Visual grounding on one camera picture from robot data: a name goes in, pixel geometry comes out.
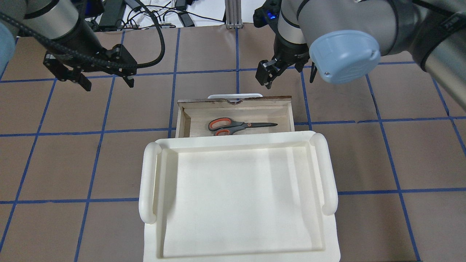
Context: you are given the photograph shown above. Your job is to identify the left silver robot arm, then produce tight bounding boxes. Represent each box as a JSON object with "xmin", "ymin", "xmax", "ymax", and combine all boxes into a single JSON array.
[{"xmin": 1, "ymin": 0, "xmax": 137, "ymax": 91}]

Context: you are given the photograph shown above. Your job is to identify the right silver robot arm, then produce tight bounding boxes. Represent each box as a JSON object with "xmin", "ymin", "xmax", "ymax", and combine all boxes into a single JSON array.
[{"xmin": 253, "ymin": 0, "xmax": 466, "ymax": 108}]

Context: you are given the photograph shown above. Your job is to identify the light wooden drawer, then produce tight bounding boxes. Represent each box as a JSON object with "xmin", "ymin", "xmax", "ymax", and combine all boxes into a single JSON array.
[{"xmin": 175, "ymin": 96, "xmax": 295, "ymax": 138}]

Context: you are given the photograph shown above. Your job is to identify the black power adapter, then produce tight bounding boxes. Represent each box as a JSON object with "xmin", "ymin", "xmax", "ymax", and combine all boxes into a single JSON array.
[{"xmin": 98, "ymin": 0, "xmax": 126, "ymax": 32}]

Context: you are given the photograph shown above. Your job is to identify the grey orange scissors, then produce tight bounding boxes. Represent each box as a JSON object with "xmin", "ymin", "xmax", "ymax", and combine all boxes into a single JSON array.
[{"xmin": 208, "ymin": 117, "xmax": 278, "ymax": 136}]

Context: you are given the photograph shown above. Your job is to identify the white drawer handle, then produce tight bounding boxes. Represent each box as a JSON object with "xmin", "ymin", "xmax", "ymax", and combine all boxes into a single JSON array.
[{"xmin": 208, "ymin": 93, "xmax": 263, "ymax": 101}]

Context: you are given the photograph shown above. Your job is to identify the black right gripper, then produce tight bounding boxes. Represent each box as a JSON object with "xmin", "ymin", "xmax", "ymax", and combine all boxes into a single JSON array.
[{"xmin": 255, "ymin": 35, "xmax": 317, "ymax": 90}]

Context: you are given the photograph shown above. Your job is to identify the white plastic tray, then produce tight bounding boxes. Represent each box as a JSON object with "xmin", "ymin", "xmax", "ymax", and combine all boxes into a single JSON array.
[{"xmin": 139, "ymin": 131, "xmax": 341, "ymax": 262}]

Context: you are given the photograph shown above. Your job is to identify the aluminium frame post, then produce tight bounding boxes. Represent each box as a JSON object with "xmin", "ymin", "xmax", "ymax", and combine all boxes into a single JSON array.
[{"xmin": 225, "ymin": 0, "xmax": 243, "ymax": 29}]

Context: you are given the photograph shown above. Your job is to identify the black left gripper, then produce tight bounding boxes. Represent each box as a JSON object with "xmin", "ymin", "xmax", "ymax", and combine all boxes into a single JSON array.
[{"xmin": 43, "ymin": 44, "xmax": 138, "ymax": 91}]

